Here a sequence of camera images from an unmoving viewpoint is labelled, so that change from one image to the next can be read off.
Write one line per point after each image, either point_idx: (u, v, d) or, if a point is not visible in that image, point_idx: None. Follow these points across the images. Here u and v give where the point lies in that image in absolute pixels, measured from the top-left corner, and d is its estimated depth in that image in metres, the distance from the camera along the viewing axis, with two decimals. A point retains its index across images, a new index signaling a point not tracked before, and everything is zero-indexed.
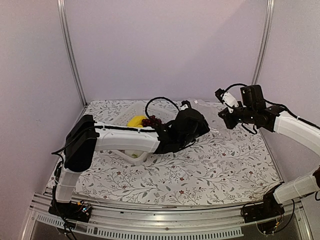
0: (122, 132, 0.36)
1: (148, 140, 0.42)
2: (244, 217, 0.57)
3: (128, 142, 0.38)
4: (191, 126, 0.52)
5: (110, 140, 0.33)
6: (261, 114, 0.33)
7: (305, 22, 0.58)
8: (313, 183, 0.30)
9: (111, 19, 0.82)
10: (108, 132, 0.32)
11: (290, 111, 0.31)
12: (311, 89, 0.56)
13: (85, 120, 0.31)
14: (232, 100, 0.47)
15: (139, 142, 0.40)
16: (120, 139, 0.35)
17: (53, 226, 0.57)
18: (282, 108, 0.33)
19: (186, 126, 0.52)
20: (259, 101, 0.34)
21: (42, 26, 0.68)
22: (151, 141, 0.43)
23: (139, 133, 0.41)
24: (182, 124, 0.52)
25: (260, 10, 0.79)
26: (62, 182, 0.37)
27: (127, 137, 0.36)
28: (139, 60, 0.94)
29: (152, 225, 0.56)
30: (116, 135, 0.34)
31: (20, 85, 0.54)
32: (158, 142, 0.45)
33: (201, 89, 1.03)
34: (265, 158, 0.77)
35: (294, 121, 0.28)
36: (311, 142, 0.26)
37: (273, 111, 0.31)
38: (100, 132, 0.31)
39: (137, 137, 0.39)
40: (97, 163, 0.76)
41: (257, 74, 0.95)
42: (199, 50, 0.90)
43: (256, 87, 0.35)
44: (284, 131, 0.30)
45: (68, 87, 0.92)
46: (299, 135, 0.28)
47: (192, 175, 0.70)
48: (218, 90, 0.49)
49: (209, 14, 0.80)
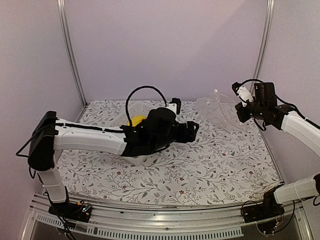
0: (83, 131, 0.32)
1: (113, 142, 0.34)
2: (244, 217, 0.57)
3: (90, 142, 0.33)
4: (164, 125, 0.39)
5: (69, 139, 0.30)
6: (271, 111, 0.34)
7: (305, 22, 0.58)
8: (313, 186, 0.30)
9: (111, 19, 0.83)
10: (68, 130, 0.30)
11: (299, 111, 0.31)
12: (310, 88, 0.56)
13: (47, 117, 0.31)
14: (247, 94, 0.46)
15: (103, 144, 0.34)
16: (79, 138, 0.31)
17: (53, 226, 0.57)
18: (292, 108, 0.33)
19: (161, 126, 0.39)
20: (270, 98, 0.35)
21: (42, 25, 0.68)
22: (116, 143, 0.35)
23: (104, 133, 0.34)
24: (154, 124, 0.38)
25: (260, 10, 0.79)
26: (43, 183, 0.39)
27: (87, 137, 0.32)
28: (140, 61, 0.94)
29: (153, 225, 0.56)
30: (76, 134, 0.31)
31: (20, 84, 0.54)
32: (124, 144, 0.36)
33: (202, 89, 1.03)
34: (265, 158, 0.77)
35: (300, 121, 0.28)
36: (312, 142, 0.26)
37: (282, 109, 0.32)
38: (58, 129, 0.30)
39: (98, 138, 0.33)
40: (97, 163, 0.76)
41: (257, 74, 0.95)
42: (199, 51, 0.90)
43: (270, 85, 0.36)
44: (291, 130, 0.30)
45: (68, 87, 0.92)
46: (303, 136, 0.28)
47: (192, 175, 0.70)
48: (235, 83, 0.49)
49: (209, 14, 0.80)
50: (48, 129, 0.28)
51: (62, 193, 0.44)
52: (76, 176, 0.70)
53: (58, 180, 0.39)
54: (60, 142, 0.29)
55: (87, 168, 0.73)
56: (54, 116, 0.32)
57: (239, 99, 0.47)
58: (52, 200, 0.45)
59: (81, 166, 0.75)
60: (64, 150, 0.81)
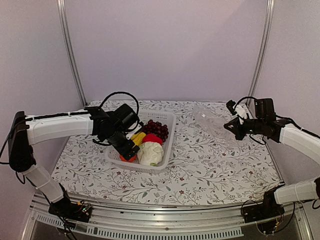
0: (52, 119, 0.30)
1: (81, 124, 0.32)
2: (244, 217, 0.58)
3: (61, 129, 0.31)
4: (129, 122, 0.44)
5: (41, 131, 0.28)
6: (269, 125, 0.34)
7: (305, 22, 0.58)
8: (313, 190, 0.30)
9: (111, 19, 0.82)
10: (39, 122, 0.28)
11: (296, 123, 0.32)
12: (310, 89, 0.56)
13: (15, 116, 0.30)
14: (243, 111, 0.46)
15: (75, 128, 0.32)
16: (51, 128, 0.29)
17: (53, 226, 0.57)
18: (289, 120, 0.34)
19: (125, 119, 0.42)
20: (269, 114, 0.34)
21: (43, 26, 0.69)
22: (83, 123, 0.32)
23: (70, 117, 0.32)
24: (125, 112, 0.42)
25: (260, 10, 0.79)
26: (35, 185, 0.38)
27: (57, 125, 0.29)
28: (140, 59, 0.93)
29: (153, 225, 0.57)
30: (47, 124, 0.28)
31: (21, 85, 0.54)
32: (91, 121, 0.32)
33: (202, 89, 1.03)
34: (265, 158, 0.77)
35: (296, 131, 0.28)
36: (312, 151, 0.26)
37: (279, 123, 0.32)
38: (29, 123, 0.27)
39: (67, 123, 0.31)
40: (97, 163, 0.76)
41: (257, 74, 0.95)
42: (199, 50, 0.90)
43: (268, 101, 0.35)
44: (289, 142, 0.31)
45: (68, 87, 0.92)
46: (301, 145, 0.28)
47: (192, 175, 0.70)
48: (229, 102, 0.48)
49: (209, 14, 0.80)
50: (19, 125, 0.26)
51: (57, 190, 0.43)
52: (76, 176, 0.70)
53: (45, 179, 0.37)
54: (34, 136, 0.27)
55: (87, 168, 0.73)
56: (24, 115, 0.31)
57: (237, 116, 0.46)
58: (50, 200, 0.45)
59: (81, 166, 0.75)
60: (64, 150, 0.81)
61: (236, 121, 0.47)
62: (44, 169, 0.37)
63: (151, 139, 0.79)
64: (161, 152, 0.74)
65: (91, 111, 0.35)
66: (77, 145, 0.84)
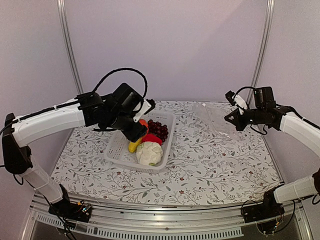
0: (38, 117, 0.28)
1: (67, 118, 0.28)
2: (244, 217, 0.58)
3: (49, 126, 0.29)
4: (132, 104, 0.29)
5: (29, 132, 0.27)
6: (270, 112, 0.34)
7: (306, 22, 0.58)
8: (311, 185, 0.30)
9: (111, 19, 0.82)
10: (23, 124, 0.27)
11: (297, 112, 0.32)
12: (310, 89, 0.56)
13: (5, 119, 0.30)
14: (243, 102, 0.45)
15: (63, 122, 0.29)
16: (38, 127, 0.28)
17: (53, 226, 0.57)
18: (290, 109, 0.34)
19: (126, 101, 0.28)
20: (269, 102, 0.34)
21: (43, 26, 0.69)
22: (71, 116, 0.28)
23: (56, 112, 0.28)
24: (123, 93, 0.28)
25: (260, 10, 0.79)
26: (34, 186, 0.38)
27: (41, 122, 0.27)
28: (140, 59, 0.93)
29: (153, 225, 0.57)
30: (31, 124, 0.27)
31: (20, 84, 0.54)
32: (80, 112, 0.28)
33: (202, 89, 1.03)
34: (265, 158, 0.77)
35: (298, 122, 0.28)
36: (311, 142, 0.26)
37: (280, 111, 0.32)
38: (15, 126, 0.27)
39: (51, 119, 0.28)
40: (97, 163, 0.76)
41: (257, 74, 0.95)
42: (199, 51, 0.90)
43: (268, 89, 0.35)
44: (289, 130, 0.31)
45: (68, 86, 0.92)
46: (301, 135, 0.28)
47: (192, 175, 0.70)
48: (229, 92, 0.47)
49: (209, 14, 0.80)
50: (6, 130, 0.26)
51: (56, 192, 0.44)
52: (76, 176, 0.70)
53: (44, 180, 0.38)
54: (22, 138, 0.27)
55: (87, 168, 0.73)
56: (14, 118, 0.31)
57: (236, 106, 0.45)
58: (49, 201, 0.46)
59: (81, 166, 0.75)
60: (64, 150, 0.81)
61: (237, 111, 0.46)
62: (42, 173, 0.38)
63: (151, 139, 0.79)
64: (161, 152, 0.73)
65: (82, 100, 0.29)
66: (77, 145, 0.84)
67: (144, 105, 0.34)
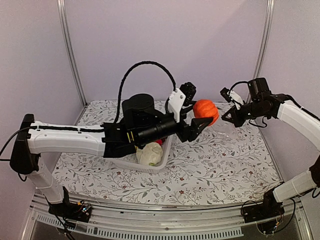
0: (58, 132, 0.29)
1: (89, 143, 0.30)
2: (244, 217, 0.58)
3: (67, 144, 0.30)
4: (144, 119, 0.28)
5: (45, 142, 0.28)
6: (266, 100, 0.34)
7: (306, 22, 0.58)
8: (309, 178, 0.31)
9: (111, 19, 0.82)
10: (41, 133, 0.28)
11: (294, 100, 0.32)
12: (310, 89, 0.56)
13: (23, 120, 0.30)
14: (238, 97, 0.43)
15: (82, 145, 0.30)
16: (56, 141, 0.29)
17: (53, 226, 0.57)
18: (287, 97, 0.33)
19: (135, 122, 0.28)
20: (264, 92, 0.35)
21: (43, 26, 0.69)
22: (94, 145, 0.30)
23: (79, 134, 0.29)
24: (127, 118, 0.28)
25: (260, 10, 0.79)
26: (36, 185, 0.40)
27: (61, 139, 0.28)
28: (140, 59, 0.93)
29: (152, 225, 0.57)
30: (50, 137, 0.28)
31: (21, 85, 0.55)
32: (103, 144, 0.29)
33: (202, 89, 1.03)
34: (265, 158, 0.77)
35: (297, 111, 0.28)
36: (309, 132, 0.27)
37: (278, 98, 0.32)
38: (32, 132, 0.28)
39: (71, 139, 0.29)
40: (97, 163, 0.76)
41: (256, 75, 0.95)
42: (199, 51, 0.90)
43: (262, 80, 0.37)
44: (287, 119, 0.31)
45: (68, 86, 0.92)
46: (299, 124, 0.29)
47: (192, 175, 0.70)
48: (224, 88, 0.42)
49: (209, 14, 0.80)
50: (21, 133, 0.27)
51: (56, 194, 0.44)
52: (76, 176, 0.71)
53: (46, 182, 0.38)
54: (34, 146, 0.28)
55: (87, 168, 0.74)
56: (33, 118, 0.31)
57: (233, 102, 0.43)
58: (50, 201, 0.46)
59: (81, 166, 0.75)
60: None
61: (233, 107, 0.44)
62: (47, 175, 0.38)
63: None
64: (161, 152, 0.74)
65: (107, 129, 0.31)
66: None
67: (177, 95, 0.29)
